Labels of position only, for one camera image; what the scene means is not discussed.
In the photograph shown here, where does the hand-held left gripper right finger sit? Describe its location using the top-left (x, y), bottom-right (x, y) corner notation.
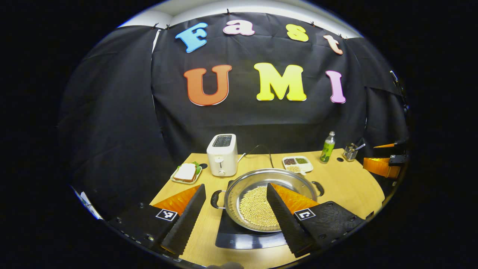
top-left (266, 182), bottom-right (367, 259)

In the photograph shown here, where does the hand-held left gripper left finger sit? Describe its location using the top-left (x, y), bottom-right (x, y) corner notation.
top-left (108, 183), bottom-right (207, 257)

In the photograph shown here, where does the black induction cooktop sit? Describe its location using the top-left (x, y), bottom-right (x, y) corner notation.
top-left (215, 180), bottom-right (290, 250)

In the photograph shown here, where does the stainless steel pot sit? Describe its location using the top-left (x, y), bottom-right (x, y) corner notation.
top-left (210, 168), bottom-right (325, 233)

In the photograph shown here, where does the pile of soybeans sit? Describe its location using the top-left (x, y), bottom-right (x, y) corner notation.
top-left (239, 186), bottom-right (280, 227)

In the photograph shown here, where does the green label plastic bottle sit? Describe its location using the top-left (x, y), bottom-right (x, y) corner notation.
top-left (320, 131), bottom-right (336, 164)

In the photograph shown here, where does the white sectioned plate with beans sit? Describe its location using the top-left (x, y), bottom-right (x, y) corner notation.
top-left (282, 156), bottom-right (314, 175)

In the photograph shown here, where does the white toaster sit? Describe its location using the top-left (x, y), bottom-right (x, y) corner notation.
top-left (207, 134), bottom-right (238, 177)

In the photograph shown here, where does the black backdrop cloth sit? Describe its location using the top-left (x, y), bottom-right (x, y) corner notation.
top-left (58, 11), bottom-right (411, 221)

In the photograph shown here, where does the wire utensil holder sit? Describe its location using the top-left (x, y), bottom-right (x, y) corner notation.
top-left (343, 143), bottom-right (359, 162)

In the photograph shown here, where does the toaster power cable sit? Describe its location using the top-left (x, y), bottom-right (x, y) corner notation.
top-left (238, 144), bottom-right (274, 168)

